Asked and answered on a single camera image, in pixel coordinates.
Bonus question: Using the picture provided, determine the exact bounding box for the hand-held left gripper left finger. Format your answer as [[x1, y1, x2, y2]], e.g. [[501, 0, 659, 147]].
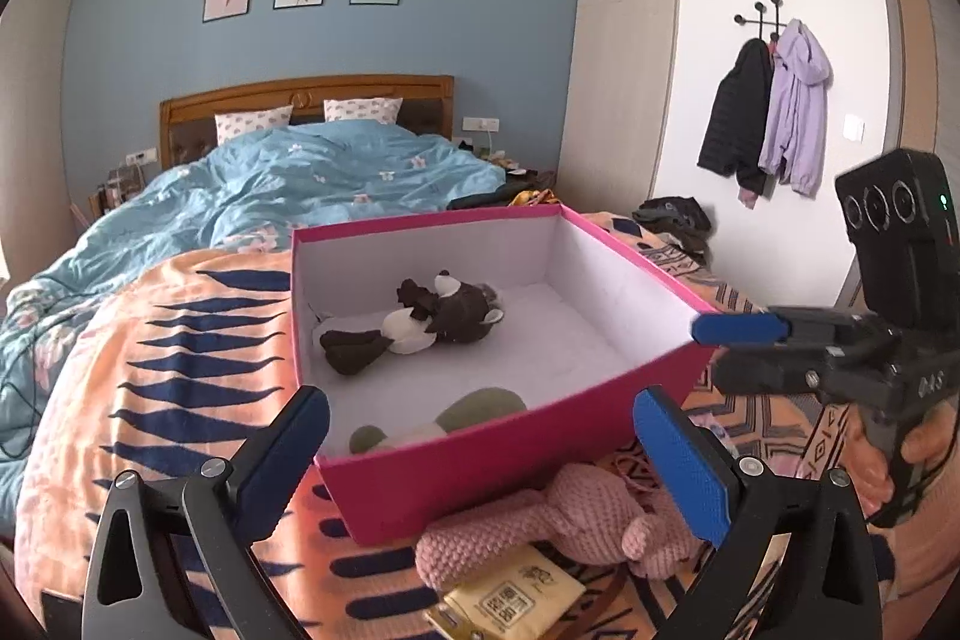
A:
[[81, 385, 331, 640]]

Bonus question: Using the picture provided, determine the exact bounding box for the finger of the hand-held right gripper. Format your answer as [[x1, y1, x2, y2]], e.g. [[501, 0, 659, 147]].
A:
[[709, 346, 832, 396], [689, 308, 878, 348]]

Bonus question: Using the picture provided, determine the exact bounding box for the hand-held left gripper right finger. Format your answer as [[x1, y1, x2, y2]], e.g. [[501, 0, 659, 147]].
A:
[[632, 386, 886, 640]]

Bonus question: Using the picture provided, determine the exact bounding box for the pink knitted plush toy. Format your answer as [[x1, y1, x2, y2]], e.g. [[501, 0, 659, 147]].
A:
[[415, 460, 710, 592]]

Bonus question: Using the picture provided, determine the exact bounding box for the pink cardboard box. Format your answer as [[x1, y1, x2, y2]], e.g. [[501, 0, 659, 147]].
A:
[[289, 203, 725, 547]]

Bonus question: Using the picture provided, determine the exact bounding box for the person's right hand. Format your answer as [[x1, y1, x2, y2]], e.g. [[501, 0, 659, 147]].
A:
[[844, 411, 960, 600]]

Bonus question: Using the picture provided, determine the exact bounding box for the dark clothes pile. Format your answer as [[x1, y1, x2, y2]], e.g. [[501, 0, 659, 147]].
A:
[[632, 196, 713, 270]]

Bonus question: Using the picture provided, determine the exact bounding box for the orange patterned blanket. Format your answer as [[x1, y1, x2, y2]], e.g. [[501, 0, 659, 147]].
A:
[[15, 209, 901, 640]]

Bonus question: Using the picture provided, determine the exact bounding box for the purple jacket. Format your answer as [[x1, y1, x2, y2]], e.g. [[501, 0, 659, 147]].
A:
[[757, 18, 833, 199]]

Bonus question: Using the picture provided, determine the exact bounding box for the wooden door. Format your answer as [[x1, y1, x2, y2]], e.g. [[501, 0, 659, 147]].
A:
[[836, 0, 960, 311]]

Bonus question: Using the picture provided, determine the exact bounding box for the black jacket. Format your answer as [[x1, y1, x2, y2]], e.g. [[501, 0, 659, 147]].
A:
[[697, 38, 773, 196]]

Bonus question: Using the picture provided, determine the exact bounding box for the yellow packet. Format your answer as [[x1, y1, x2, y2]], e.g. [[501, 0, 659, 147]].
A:
[[424, 544, 587, 640]]

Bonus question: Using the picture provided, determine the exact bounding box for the green and white plush toy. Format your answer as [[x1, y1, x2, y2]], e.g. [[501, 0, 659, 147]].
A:
[[349, 387, 530, 455]]

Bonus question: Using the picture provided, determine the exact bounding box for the dark brown plush toy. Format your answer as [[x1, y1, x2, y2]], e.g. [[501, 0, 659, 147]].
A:
[[319, 270, 506, 376]]

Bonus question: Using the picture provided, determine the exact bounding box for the blue floral duvet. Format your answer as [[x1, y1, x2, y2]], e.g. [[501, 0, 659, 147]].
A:
[[0, 121, 507, 483]]

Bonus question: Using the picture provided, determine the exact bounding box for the wooden nightstand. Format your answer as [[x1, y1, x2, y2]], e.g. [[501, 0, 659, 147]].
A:
[[457, 137, 526, 172]]

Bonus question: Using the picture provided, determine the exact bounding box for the cluttered bedside table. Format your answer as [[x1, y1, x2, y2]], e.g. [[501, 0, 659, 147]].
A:
[[88, 164, 147, 221]]

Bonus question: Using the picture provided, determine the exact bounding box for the white patterned pillow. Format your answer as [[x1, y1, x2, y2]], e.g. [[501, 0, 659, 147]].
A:
[[215, 106, 293, 146], [323, 97, 404, 126]]

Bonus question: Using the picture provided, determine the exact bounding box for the wooden bed headboard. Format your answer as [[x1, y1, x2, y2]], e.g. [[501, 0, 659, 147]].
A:
[[159, 75, 456, 170]]

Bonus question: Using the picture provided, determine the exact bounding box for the black wall coat rack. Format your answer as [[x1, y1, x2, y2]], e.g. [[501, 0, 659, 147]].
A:
[[733, 0, 788, 41]]

